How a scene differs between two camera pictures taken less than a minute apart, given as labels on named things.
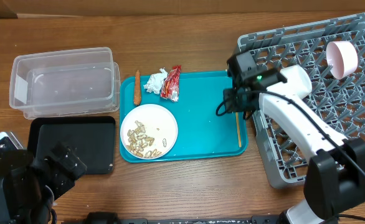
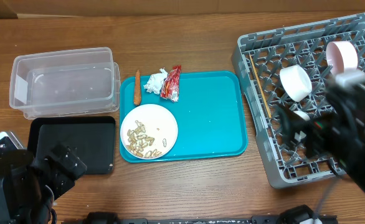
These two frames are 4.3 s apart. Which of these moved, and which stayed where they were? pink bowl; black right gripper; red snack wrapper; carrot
Moved: black right gripper
Stayed: carrot; red snack wrapper; pink bowl
